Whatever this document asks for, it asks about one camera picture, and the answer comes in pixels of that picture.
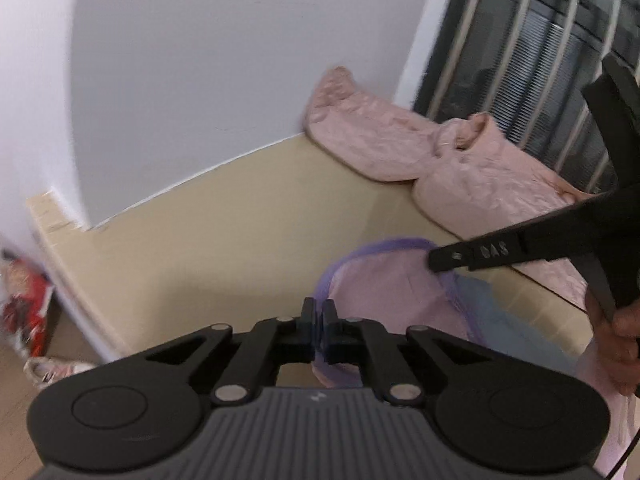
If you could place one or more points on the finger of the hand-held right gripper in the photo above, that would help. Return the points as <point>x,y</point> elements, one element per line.
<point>500,249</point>
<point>617,120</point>

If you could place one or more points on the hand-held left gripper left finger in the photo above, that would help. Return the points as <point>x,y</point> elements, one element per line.
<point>310,330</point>

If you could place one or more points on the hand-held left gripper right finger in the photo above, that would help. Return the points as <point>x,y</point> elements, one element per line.
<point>327,332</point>

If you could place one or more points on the pink garment with purple trim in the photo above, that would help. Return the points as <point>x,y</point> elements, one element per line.
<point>380,290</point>

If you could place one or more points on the pink quilted jacket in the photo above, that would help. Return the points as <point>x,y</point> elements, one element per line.
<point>390,150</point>

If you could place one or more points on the person's right hand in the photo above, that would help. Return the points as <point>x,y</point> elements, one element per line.
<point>625,350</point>

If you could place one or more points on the metal window grille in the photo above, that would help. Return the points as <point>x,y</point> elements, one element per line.
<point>525,60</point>

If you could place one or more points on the dark window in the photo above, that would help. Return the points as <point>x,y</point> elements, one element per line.
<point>545,35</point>

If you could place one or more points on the person's pink and white shoe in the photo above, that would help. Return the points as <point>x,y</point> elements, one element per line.
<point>55,372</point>

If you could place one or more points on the red printed package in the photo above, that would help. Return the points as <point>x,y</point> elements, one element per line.
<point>25,310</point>

